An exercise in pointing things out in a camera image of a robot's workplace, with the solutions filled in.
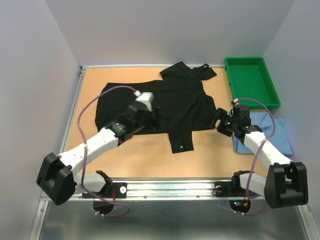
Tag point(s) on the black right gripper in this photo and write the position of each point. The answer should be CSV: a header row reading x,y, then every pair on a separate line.
x,y
221,114

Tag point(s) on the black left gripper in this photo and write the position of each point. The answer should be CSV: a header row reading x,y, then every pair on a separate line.
x,y
153,123

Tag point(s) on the black long sleeve shirt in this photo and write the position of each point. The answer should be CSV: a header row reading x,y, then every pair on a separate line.
x,y
183,105

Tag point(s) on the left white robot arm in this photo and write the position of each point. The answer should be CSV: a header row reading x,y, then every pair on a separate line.
x,y
59,175

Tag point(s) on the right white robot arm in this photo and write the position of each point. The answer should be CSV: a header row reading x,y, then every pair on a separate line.
x,y
286,183

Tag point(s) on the green plastic bin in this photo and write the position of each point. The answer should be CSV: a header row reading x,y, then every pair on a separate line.
x,y
248,77

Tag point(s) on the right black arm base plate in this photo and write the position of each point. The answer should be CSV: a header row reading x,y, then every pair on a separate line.
x,y
227,189

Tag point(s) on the aluminium table frame rail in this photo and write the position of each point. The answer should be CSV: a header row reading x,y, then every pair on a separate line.
x,y
68,113

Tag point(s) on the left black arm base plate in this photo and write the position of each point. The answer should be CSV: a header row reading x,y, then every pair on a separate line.
x,y
117,190

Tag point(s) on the front aluminium rail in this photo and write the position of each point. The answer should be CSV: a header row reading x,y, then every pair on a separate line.
x,y
156,189

